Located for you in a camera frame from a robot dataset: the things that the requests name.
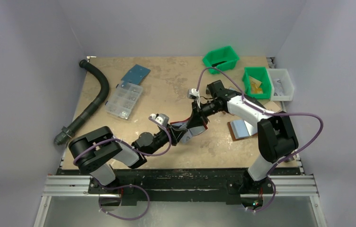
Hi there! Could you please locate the black corrugated hose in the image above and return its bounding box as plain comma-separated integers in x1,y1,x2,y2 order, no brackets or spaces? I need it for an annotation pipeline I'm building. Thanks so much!
54,59,111,146
206,84,295,164

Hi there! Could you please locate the red leather card holder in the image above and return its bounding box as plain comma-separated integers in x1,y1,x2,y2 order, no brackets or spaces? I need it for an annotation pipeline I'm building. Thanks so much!
170,119,207,139

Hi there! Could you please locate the green bin with yellow items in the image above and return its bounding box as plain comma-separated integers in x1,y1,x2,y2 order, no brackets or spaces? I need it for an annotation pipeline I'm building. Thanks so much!
242,67,272,99

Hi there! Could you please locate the black corrugated hose right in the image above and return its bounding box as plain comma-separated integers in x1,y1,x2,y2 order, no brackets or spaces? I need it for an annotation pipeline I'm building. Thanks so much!
206,84,295,164

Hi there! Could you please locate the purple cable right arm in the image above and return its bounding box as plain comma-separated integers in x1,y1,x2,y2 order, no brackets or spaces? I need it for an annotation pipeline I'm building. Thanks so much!
195,67,324,214

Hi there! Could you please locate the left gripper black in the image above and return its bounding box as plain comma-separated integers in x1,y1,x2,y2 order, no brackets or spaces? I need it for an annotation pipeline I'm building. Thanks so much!
146,123,187,157

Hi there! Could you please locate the black corrugated hose left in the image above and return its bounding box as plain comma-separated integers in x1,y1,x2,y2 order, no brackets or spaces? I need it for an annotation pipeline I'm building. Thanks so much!
54,59,111,146

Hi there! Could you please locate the brown open card holder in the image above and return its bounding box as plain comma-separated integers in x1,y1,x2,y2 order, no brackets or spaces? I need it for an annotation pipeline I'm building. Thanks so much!
227,120,258,141

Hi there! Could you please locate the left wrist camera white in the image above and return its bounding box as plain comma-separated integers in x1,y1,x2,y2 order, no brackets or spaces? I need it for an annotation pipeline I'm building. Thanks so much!
149,113,169,127

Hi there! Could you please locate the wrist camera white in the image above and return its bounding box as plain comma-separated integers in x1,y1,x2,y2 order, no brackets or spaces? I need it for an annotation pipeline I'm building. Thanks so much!
149,113,169,127
187,88,200,100

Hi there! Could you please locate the clear compartment screw box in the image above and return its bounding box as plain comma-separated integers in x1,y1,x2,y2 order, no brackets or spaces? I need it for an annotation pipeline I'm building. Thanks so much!
105,80,143,120

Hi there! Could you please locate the white plastic bin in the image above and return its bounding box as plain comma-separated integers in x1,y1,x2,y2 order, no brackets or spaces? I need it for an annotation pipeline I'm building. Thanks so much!
267,69,295,102

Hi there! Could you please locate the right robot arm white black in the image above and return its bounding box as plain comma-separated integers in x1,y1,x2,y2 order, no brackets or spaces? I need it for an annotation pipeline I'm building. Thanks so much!
186,80,299,192

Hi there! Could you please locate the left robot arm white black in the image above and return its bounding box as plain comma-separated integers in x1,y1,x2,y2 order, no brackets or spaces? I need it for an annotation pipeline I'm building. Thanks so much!
68,124,187,193

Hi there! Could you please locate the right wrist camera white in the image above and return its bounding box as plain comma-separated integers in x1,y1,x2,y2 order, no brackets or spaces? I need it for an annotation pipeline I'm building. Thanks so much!
187,88,200,100

